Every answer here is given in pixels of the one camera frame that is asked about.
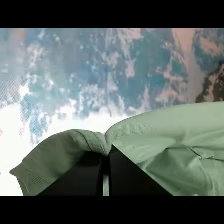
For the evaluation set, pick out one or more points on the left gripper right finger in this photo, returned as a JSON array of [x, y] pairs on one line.
[[130, 176]]

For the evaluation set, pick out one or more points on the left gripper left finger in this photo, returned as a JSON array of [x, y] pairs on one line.
[[80, 178]]

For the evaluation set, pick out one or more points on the pale green garment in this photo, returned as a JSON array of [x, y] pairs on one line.
[[173, 143]]

